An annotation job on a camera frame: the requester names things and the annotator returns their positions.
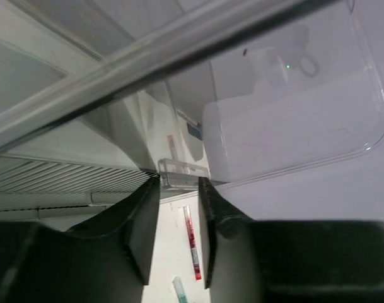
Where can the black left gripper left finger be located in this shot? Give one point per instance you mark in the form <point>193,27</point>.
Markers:
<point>134,220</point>

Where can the green gel pen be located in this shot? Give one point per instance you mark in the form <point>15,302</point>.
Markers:
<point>179,290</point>

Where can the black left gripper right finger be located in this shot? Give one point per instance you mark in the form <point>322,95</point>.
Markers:
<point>217,217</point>

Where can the clear acrylic drawer organizer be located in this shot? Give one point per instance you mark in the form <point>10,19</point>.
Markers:
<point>279,103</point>

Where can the red gel pen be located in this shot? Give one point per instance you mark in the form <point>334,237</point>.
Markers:
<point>192,244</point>

